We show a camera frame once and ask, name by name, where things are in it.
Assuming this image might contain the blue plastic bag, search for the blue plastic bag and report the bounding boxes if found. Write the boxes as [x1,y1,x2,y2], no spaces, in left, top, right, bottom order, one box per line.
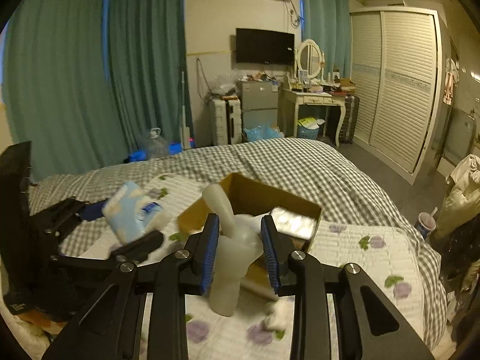
[243,124,285,142]

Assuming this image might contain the grey checked bed sheet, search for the grey checked bed sheet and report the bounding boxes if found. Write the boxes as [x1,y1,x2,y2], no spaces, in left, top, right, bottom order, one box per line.
[28,138,447,349]

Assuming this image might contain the blue tissue pack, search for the blue tissue pack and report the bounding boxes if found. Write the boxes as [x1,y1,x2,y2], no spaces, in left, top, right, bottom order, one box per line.
[102,181,170,245]

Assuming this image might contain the white jacket on chair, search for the white jacket on chair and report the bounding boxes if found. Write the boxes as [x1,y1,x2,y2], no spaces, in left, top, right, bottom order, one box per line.
[432,154,479,240]

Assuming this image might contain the white floral quilt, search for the white floral quilt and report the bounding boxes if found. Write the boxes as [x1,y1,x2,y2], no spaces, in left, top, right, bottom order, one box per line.
[74,173,431,359]

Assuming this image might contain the white louvred wardrobe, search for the white louvred wardrobe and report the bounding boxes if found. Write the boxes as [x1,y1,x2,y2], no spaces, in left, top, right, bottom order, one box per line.
[351,7,443,184]

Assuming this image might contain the blue laundry basket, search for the blue laundry basket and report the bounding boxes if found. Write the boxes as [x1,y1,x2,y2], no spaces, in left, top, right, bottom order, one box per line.
[297,117,325,140]

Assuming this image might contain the grey mini fridge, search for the grey mini fridge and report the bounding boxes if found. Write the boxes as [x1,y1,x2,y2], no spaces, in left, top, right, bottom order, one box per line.
[238,81,279,129]

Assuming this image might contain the oval vanity mirror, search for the oval vanity mirror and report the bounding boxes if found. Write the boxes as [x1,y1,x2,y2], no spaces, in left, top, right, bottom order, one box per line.
[295,39,326,82]

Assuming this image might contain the brown cardboard box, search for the brown cardboard box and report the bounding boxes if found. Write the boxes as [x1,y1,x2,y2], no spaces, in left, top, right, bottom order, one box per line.
[177,173,322,300]

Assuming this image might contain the teal curtain left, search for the teal curtain left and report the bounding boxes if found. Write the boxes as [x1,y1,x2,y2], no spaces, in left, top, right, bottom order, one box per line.
[1,0,192,180]

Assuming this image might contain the cup with straw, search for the cup with straw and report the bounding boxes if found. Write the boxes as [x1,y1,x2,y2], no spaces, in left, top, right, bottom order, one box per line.
[414,207,438,240]

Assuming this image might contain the white suitcase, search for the white suitcase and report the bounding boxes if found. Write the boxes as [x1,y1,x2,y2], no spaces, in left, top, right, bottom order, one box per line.
[208,98,242,146]

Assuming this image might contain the white dressing table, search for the white dressing table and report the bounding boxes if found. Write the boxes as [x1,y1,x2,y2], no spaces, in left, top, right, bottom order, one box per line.
[277,88,347,147]

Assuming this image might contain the teal curtain right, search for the teal curtain right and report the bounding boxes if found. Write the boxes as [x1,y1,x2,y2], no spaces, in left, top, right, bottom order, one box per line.
[301,0,352,78]

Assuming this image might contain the clear zip pouch white fabric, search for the clear zip pouch white fabric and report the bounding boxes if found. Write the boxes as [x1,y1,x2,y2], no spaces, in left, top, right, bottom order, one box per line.
[270,207,317,241]

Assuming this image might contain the teal curtain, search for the teal curtain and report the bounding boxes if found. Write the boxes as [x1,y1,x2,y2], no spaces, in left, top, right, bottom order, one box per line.
[301,0,352,78]
[1,0,192,180]

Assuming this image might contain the clear water jug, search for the clear water jug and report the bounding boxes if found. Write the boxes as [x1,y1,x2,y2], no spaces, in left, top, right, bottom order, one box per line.
[139,127,169,159]

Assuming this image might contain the white sock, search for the white sock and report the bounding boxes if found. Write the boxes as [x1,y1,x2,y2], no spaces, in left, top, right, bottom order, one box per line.
[202,184,263,317]

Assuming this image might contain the black wall television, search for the black wall television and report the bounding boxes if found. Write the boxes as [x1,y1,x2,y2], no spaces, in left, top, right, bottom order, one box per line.
[235,28,295,65]

